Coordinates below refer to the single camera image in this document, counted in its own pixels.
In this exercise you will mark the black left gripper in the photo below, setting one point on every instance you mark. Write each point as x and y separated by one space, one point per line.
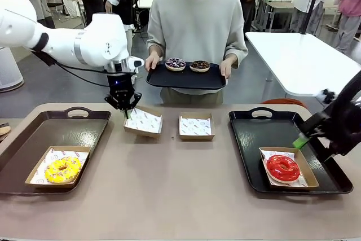
121 87

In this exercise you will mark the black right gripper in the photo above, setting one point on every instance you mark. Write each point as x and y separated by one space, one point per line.
330 128

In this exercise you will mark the brown kraft paper box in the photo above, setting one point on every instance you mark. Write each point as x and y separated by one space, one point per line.
196 138
308 173
141 133
50 186

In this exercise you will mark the white printed paper liner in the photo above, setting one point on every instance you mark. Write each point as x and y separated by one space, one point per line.
56 153
196 126
146 122
275 153

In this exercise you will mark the red glazed donut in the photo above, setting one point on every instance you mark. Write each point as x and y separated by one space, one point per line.
272 167

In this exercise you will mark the black plastic serving tray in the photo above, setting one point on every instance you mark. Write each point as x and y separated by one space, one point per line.
183 80

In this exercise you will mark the yellow sprinkled donut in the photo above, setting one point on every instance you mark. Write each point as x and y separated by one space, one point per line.
55 174

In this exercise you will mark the person's left forearm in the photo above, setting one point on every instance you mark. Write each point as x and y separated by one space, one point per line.
237 49

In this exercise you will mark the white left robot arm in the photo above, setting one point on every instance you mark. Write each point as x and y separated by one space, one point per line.
98 43

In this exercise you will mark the person's right forearm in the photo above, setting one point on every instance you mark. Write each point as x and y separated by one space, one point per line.
156 44

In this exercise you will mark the person's right hand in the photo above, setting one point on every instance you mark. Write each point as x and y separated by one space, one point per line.
152 63

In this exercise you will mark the person's left hand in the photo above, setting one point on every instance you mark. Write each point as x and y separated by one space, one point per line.
226 69

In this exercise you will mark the orange stool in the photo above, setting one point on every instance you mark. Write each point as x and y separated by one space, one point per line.
282 102

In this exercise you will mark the purple sprinkled donut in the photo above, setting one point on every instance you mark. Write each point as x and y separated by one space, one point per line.
175 64

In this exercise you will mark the chocolate sprinkled donut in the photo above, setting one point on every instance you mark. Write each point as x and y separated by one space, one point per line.
199 66

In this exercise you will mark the white table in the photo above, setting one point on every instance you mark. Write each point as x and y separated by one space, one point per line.
296 63

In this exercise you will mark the person in beige sweater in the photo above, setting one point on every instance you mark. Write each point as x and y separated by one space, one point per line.
197 21

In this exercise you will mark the tan brown round object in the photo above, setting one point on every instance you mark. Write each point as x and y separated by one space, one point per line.
4 130

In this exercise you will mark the black stand pole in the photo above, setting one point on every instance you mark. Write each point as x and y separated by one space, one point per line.
308 4

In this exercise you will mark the grey metal workbench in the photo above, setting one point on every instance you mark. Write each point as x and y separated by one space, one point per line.
275 6

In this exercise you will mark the bystander in pink top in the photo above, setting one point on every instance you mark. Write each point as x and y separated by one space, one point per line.
349 4

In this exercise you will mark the white cylindrical pedestal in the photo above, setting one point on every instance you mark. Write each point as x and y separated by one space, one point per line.
8 69

